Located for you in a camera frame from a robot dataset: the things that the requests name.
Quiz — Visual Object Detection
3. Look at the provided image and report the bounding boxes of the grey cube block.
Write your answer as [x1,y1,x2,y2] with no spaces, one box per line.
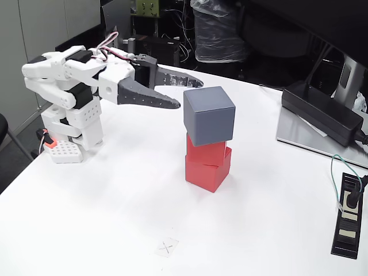
[183,86,236,147]

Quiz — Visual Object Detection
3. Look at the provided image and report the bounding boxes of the red cube block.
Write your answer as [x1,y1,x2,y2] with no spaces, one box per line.
[186,132,228,167]
[185,146,233,194]

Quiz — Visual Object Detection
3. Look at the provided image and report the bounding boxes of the black low cabinet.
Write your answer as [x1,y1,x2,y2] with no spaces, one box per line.
[55,24,102,54]

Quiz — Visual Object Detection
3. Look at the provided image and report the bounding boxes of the plastic wrapped dark bin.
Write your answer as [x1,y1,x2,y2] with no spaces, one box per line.
[189,0,250,63]

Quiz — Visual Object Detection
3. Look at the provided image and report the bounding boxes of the green circuit board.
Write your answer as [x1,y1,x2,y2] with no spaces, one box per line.
[135,0,159,18]

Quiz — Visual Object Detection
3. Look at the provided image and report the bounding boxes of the white grid table clamp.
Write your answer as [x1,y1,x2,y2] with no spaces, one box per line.
[43,140,85,164]

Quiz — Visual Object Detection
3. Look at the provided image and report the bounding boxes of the black office chair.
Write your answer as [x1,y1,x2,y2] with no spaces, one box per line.
[0,113,35,162]

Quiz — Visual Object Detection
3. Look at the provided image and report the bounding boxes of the silver monitor stand base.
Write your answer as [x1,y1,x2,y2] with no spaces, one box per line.
[276,106,368,169]

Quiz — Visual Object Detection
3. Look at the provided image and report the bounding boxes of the black power adapter brick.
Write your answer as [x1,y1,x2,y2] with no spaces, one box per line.
[281,80,365,147]

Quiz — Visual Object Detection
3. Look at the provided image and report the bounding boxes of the clear tape X mark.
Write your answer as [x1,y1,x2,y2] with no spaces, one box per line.
[155,237,179,258]

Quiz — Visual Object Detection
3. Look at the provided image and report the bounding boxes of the black monitor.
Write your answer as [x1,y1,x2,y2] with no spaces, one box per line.
[238,0,368,70]

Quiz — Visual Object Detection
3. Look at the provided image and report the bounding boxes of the silver monitor stand neck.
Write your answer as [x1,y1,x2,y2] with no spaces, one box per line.
[333,54,368,110]

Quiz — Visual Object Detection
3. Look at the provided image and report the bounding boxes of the white crumpled plastic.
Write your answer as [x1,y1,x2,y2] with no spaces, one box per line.
[352,91,368,113]

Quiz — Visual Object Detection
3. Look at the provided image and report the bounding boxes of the black power plug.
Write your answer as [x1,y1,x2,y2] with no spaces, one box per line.
[343,174,368,209]

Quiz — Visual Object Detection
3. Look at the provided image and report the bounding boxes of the black power outlet strip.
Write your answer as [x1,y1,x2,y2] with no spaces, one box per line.
[330,172,367,259]

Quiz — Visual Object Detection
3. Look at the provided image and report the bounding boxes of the silver metal post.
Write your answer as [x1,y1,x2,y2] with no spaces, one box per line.
[122,37,136,57]

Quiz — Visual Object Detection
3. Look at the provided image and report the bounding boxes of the red white black servo cable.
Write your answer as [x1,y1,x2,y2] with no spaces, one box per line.
[96,31,130,62]

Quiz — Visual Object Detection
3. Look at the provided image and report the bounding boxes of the orange cable connector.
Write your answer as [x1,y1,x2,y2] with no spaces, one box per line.
[36,129,57,149]

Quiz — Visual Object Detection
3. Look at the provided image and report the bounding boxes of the black adapter cable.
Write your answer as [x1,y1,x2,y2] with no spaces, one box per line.
[353,129,368,149]

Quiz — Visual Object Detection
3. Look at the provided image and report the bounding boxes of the thin green cable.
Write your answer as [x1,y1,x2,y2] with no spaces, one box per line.
[329,154,363,213]

